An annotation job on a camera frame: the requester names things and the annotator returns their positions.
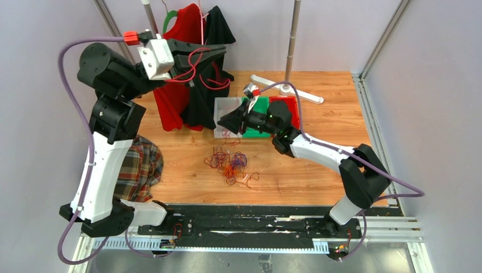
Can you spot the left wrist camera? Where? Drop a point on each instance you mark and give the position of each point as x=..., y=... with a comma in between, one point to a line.
x=157, y=59

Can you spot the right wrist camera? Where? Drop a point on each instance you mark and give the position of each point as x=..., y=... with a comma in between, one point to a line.
x=252, y=92

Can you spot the red shirt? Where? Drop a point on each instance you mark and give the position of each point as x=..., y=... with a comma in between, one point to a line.
x=173, y=98

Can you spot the red plastic bin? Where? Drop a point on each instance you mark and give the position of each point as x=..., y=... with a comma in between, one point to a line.
x=292, y=105

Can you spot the green plastic bin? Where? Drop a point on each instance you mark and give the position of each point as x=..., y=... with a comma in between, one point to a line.
x=260, y=106

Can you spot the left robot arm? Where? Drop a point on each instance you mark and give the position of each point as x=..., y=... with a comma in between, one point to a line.
x=114, y=124

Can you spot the white plastic bin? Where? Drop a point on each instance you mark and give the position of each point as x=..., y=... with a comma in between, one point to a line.
x=223, y=106

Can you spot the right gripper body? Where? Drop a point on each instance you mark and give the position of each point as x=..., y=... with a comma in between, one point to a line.
x=257, y=121

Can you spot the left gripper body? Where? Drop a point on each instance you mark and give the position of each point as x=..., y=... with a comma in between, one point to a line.
x=186, y=76

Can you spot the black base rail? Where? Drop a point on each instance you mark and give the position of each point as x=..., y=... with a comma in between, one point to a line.
x=251, y=227

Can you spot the black shirt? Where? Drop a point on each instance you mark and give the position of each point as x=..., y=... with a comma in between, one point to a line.
x=214, y=81

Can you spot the white clothes rack stand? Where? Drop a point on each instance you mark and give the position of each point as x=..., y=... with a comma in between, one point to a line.
x=285, y=89

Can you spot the pink hanger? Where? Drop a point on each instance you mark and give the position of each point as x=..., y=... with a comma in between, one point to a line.
x=203, y=22

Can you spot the green hanger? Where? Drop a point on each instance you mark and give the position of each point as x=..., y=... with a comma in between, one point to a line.
x=169, y=16

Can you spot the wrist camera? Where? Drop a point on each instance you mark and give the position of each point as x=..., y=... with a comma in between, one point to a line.
x=252, y=92
x=157, y=59

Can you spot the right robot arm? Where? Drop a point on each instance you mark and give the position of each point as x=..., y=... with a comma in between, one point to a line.
x=363, y=176

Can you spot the plaid shirt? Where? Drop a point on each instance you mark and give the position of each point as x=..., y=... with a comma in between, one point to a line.
x=140, y=171

